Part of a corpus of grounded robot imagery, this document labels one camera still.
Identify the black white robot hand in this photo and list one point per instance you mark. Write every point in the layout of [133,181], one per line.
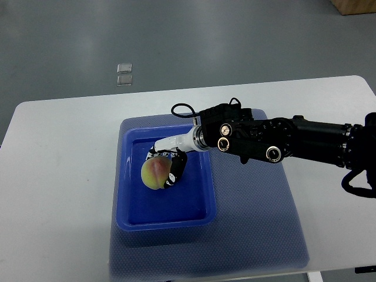
[176,149]

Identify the green red peach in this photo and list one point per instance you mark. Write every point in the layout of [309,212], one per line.
[155,172]

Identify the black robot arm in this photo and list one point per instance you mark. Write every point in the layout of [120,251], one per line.
[232,129]

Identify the upper floor socket plate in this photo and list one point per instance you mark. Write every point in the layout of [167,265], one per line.
[124,68]

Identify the blue plastic tray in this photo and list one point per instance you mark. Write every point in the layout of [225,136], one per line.
[189,203]

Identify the blue textured mat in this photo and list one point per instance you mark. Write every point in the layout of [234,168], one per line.
[256,228]

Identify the white table leg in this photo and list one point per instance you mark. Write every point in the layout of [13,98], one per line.
[314,276]

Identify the wooden box corner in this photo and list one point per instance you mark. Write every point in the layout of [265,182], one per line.
[354,7]

